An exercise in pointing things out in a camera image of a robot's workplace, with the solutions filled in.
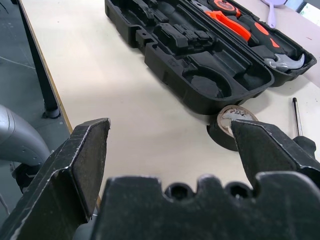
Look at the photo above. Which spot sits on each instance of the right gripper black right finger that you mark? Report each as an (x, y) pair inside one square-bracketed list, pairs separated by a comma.
[(265, 150)]

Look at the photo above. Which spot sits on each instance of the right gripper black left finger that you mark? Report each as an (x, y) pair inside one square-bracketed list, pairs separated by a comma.
[(62, 160)]

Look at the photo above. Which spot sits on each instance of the black tool case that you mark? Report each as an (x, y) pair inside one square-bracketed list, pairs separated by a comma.
[(175, 62)]

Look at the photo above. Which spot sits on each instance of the black electrical tape roll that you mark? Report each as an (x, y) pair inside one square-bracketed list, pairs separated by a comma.
[(220, 136)]

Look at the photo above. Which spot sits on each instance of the black orange claw hammer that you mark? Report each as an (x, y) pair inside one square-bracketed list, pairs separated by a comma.
[(261, 31)]

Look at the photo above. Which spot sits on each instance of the lilac plastic spatula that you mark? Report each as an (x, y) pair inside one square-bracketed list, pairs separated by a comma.
[(272, 15)]

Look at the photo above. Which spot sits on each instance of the orange black tape measure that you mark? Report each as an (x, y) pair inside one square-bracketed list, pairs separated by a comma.
[(222, 6)]

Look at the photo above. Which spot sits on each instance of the black metal table frame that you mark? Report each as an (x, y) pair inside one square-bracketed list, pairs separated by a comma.
[(40, 62)]

